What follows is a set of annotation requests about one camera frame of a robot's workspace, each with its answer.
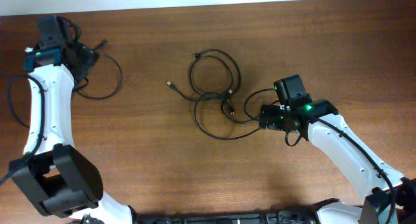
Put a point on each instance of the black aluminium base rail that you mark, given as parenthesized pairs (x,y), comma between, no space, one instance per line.
(227,217)

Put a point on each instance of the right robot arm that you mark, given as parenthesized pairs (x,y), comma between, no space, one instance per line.
(387,195)

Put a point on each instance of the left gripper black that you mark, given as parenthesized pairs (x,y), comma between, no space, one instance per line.
(86,58)

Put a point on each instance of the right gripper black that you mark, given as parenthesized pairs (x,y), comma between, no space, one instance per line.
(272,119)

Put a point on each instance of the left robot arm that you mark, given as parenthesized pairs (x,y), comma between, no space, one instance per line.
(56,178)

